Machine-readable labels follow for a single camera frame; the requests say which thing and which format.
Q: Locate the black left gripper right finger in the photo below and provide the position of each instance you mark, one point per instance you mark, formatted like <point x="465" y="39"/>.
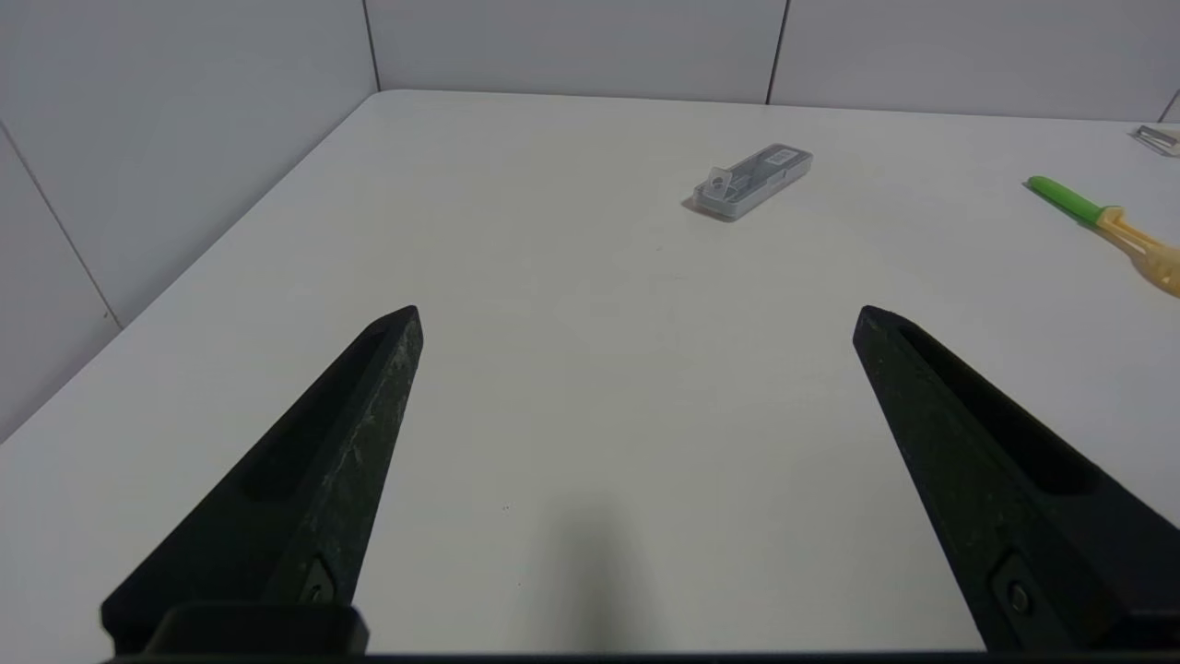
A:
<point x="1005" y="498"/>

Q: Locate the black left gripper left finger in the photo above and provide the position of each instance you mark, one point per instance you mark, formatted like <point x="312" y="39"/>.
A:
<point x="304" y="498"/>

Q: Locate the grey rectangular plastic case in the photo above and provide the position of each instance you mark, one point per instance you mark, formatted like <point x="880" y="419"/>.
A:
<point x="751" y="175"/>

